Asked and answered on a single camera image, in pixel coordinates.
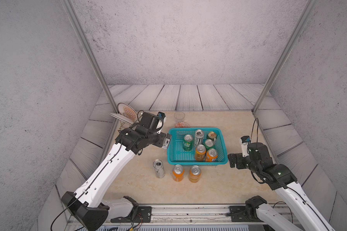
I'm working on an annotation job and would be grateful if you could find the brown gold drink can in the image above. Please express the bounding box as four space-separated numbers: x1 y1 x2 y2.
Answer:
207 131 217 143

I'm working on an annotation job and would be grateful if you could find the right aluminium frame post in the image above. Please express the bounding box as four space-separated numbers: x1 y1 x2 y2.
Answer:
252 0 318 115

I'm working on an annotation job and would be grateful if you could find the green soda can middle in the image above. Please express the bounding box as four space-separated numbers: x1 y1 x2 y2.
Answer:
203 139 215 150

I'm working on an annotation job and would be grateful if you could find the clear plastic cup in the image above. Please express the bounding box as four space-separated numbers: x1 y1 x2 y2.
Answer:
174 111 185 123

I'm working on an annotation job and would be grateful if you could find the orange soda can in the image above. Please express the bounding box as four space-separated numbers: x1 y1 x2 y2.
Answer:
189 165 201 183
172 165 184 182
205 148 218 162
194 144 207 161

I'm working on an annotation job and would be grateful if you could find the aluminium frame post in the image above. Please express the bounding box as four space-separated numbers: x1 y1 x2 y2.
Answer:
252 0 318 115
60 0 119 114

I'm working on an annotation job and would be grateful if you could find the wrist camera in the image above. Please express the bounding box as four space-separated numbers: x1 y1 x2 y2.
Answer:
156 112 166 134
240 136 251 157

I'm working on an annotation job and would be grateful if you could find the white flat plate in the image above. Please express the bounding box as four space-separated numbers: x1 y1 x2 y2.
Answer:
109 113 134 125

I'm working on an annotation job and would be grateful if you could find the teal plastic basket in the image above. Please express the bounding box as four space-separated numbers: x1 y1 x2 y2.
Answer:
167 127 228 166

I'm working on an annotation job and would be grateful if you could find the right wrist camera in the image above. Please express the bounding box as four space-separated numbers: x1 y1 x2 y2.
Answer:
240 136 251 157

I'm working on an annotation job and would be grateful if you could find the green soda can rear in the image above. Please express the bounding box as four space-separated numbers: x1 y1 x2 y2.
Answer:
183 134 193 152

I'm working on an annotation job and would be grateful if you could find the aluminium mounting rail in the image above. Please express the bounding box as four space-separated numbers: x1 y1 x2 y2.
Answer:
64 203 321 231

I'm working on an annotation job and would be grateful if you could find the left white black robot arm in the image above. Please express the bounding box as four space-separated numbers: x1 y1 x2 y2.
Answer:
61 112 171 231

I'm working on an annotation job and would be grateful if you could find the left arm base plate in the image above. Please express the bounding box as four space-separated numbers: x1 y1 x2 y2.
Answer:
109 206 152 223

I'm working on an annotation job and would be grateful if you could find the wire plate rack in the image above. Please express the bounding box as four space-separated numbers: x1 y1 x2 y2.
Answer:
118 121 131 131

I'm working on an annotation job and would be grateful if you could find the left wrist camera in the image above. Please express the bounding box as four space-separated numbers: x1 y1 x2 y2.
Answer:
156 112 166 134

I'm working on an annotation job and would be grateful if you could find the silver drink can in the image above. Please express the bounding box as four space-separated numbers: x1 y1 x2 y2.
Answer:
153 159 165 179

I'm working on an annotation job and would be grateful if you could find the green soda can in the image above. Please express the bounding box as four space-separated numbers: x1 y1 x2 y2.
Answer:
183 134 193 152
203 139 215 150

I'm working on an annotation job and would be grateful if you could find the patterned upright plate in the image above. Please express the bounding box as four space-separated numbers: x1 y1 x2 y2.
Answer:
117 103 138 122

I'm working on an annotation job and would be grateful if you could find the red patterned bowl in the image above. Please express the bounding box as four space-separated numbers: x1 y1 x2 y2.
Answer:
174 121 190 128

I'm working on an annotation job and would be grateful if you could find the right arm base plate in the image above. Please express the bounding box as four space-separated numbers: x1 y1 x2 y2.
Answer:
225 206 262 222

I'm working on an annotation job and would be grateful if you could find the left aluminium frame post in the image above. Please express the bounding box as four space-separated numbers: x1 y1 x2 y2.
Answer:
60 0 119 114

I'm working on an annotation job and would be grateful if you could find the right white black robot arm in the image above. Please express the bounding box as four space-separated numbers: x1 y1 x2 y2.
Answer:
228 142 333 231

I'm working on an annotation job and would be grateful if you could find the white monster energy can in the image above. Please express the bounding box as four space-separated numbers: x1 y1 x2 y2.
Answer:
194 129 204 146

